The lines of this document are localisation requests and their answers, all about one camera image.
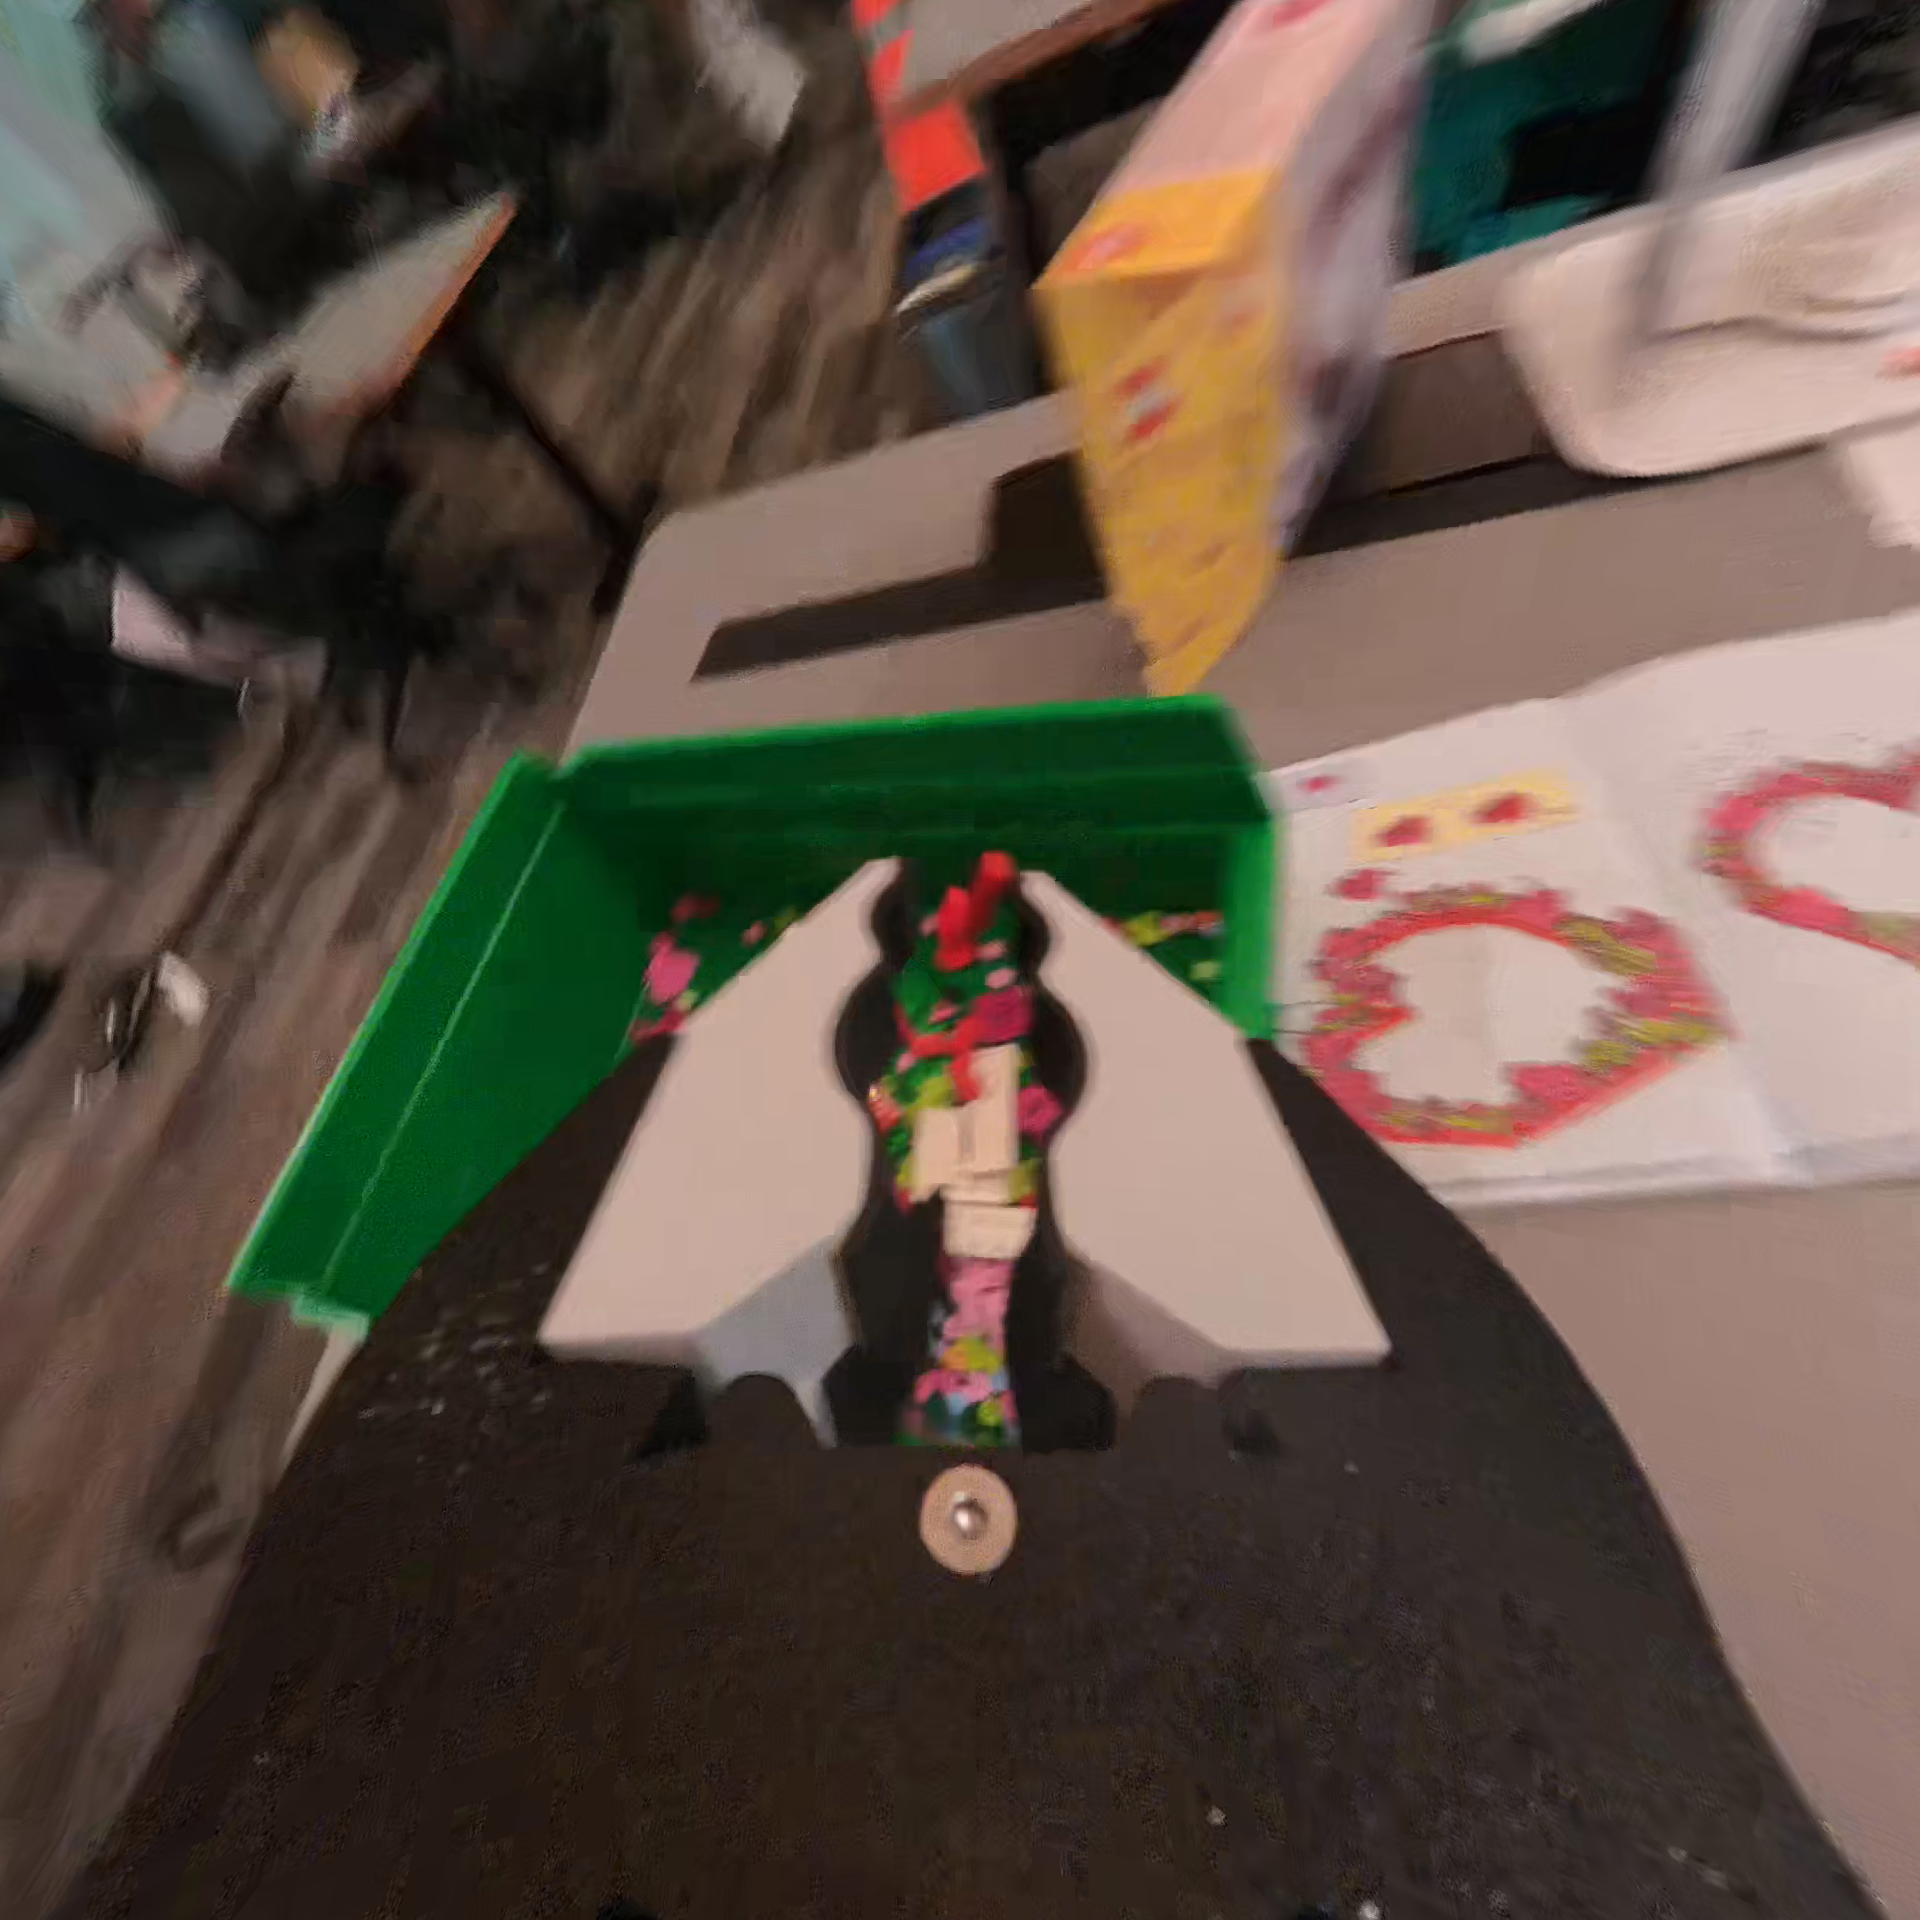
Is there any orange red object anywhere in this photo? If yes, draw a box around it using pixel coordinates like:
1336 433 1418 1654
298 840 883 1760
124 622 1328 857
853 0 991 214

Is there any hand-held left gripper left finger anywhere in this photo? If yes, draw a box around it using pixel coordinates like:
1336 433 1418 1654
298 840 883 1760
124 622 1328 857
534 857 917 1449

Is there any pile of lego pieces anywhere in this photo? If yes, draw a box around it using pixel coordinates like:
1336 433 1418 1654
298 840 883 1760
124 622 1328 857
631 886 1232 1449

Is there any lego instruction booklet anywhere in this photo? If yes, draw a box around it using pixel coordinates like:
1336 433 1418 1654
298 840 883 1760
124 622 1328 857
1267 615 1920 1209

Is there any red lego plate assembly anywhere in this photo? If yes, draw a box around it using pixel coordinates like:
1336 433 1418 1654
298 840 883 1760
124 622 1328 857
933 853 1024 975

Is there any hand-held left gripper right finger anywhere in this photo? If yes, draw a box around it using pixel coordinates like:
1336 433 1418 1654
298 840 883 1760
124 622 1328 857
1020 872 1397 1449

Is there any yellow lego set box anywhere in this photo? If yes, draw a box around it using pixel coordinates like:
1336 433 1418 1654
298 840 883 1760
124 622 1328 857
1030 0 1426 696

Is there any green plastic bin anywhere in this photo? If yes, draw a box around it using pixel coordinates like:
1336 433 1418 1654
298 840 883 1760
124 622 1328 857
224 694 1280 1337

